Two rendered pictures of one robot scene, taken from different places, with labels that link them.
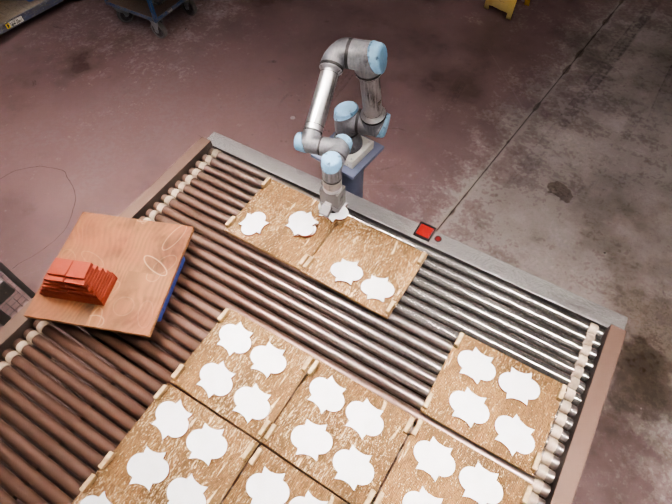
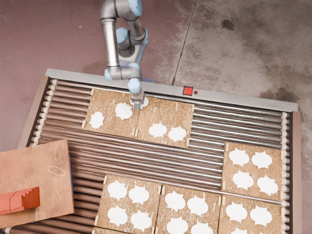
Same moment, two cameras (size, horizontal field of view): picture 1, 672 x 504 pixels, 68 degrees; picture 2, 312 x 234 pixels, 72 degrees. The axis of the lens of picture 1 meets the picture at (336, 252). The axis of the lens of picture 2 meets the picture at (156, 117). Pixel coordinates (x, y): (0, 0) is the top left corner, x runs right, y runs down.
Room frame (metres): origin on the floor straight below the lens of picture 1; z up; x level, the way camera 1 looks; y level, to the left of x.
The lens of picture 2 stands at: (0.75, 0.06, 2.53)
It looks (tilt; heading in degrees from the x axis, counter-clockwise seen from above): 74 degrees down; 343
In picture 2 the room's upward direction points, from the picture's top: 7 degrees counter-clockwise
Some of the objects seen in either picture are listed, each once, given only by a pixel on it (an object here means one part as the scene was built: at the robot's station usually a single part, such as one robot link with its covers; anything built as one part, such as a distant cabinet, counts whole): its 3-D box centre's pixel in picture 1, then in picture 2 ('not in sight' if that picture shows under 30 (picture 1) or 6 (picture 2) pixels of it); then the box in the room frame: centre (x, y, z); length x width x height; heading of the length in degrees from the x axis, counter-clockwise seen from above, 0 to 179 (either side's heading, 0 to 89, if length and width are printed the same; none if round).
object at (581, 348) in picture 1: (369, 247); (163, 109); (1.22, -0.15, 0.90); 1.95 x 0.05 x 0.05; 57
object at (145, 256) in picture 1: (113, 269); (34, 181); (1.07, 0.89, 1.03); 0.50 x 0.50 x 0.02; 78
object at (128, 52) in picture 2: (347, 136); (125, 47); (1.84, -0.08, 0.96); 0.15 x 0.15 x 0.10
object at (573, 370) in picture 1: (358, 263); (160, 121); (1.13, -0.09, 0.90); 1.95 x 0.05 x 0.05; 57
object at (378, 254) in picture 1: (364, 263); (165, 121); (1.11, -0.12, 0.93); 0.41 x 0.35 x 0.02; 56
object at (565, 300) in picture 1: (388, 221); (166, 90); (1.36, -0.24, 0.89); 2.08 x 0.08 x 0.06; 57
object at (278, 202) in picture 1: (284, 222); (113, 112); (1.35, 0.22, 0.93); 0.41 x 0.35 x 0.02; 57
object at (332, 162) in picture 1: (331, 167); (134, 87); (1.30, 0.00, 1.32); 0.09 x 0.08 x 0.11; 159
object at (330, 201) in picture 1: (329, 198); (136, 99); (1.28, 0.02, 1.17); 0.12 x 0.09 x 0.16; 148
